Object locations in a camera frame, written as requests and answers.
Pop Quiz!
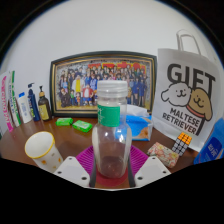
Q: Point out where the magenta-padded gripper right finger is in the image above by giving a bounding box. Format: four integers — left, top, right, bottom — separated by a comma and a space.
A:
127, 145, 172, 189

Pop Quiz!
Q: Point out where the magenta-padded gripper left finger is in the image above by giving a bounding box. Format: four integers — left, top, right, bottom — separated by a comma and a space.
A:
53, 145, 98, 189

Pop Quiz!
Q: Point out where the clear bottle with green label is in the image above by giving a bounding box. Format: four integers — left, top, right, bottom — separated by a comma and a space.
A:
91, 79, 133, 179

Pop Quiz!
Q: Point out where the floral fabric pouch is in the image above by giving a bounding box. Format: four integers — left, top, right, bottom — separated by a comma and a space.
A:
146, 141, 180, 169

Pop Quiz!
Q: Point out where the flat round red coaster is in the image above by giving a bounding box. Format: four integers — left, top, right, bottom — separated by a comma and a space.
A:
94, 166, 129, 188

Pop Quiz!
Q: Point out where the blue tissue pack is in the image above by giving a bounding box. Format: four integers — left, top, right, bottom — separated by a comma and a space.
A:
114, 104, 154, 142

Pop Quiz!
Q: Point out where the white cup with yellow rim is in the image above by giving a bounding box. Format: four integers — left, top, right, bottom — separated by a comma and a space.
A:
24, 130, 64, 174

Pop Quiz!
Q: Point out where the small green box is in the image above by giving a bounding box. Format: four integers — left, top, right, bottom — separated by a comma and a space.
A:
71, 119, 94, 133
55, 117, 74, 127

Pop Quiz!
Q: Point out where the colourful puzzle cube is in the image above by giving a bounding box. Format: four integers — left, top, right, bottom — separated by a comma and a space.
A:
171, 131, 193, 157

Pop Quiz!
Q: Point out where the dark pump bottle yellow label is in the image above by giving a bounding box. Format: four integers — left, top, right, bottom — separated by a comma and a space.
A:
37, 85, 53, 122

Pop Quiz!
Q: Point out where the blue detergent bottle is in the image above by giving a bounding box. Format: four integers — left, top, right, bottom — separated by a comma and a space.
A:
193, 117, 224, 166

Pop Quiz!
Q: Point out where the dark blue pump bottle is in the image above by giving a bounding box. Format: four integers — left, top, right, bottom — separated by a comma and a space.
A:
27, 82, 41, 122

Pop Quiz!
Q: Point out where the white bottle with blue cap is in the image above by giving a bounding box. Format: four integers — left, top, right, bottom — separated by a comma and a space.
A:
17, 91, 34, 125

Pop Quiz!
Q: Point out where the framed group picture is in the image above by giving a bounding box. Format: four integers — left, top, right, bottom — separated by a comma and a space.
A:
49, 50, 158, 118

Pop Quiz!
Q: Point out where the white printed paper gift bag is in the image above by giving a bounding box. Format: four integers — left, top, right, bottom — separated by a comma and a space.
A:
151, 29, 221, 153

